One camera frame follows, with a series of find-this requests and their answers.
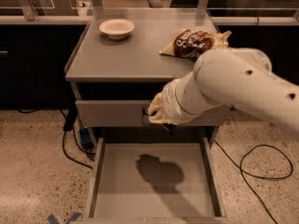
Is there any blue power adapter box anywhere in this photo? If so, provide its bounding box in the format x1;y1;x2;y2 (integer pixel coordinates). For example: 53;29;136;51
79;128;93;148

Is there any yellow brown chip bag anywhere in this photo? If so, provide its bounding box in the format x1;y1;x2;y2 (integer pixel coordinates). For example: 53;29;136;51
159;28;232;59

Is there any black power cable left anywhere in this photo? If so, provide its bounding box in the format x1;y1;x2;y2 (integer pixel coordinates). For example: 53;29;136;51
16;106;97;170

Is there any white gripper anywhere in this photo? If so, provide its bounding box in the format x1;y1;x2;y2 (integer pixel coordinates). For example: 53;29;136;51
148;78;200;125

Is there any grey drawer cabinet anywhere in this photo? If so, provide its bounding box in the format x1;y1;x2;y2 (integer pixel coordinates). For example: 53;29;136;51
66;8;220;144

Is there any open middle drawer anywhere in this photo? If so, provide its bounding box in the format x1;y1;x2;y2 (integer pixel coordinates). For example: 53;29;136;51
72;139;242;224

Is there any black drawer handle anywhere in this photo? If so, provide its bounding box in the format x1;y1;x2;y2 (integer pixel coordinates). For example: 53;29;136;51
142;108;152;116

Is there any white paper bowl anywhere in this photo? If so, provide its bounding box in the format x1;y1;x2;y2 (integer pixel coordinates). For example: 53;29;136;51
99;19;135;40

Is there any black floor cable right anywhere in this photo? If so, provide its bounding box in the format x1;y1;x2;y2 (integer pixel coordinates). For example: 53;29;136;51
214;139;294;224

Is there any closed top drawer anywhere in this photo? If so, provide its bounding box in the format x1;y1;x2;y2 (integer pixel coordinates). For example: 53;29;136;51
76;100;229;127

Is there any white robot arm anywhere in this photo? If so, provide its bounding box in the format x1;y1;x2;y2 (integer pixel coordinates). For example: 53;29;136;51
148;48;299;140

